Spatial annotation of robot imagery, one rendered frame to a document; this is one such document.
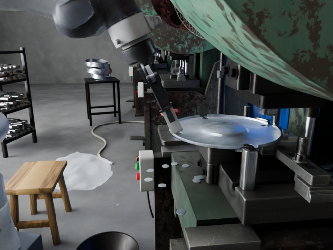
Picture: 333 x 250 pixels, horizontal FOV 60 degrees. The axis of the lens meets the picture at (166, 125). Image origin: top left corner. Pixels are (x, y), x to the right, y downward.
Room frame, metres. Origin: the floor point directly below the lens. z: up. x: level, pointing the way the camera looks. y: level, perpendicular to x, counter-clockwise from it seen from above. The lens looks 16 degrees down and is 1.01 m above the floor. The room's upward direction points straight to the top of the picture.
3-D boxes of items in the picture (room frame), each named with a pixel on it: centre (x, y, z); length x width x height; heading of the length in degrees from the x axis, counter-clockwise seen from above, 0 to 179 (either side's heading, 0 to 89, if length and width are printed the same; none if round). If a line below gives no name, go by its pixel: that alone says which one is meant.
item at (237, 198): (0.75, -0.28, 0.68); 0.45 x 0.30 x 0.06; 7
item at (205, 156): (0.73, -0.11, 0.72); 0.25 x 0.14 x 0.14; 97
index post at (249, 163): (0.56, -0.17, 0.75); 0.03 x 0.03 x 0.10; 7
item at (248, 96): (0.75, -0.28, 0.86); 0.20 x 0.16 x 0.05; 7
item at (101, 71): (3.67, 0.83, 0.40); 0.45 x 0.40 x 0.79; 19
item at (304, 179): (0.58, -0.30, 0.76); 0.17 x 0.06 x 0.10; 7
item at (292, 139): (0.75, -0.27, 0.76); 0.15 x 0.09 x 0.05; 7
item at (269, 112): (0.75, -0.27, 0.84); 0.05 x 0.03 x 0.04; 7
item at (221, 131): (0.74, -0.15, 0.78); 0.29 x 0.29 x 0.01
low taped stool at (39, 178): (1.41, 0.69, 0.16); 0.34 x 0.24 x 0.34; 6
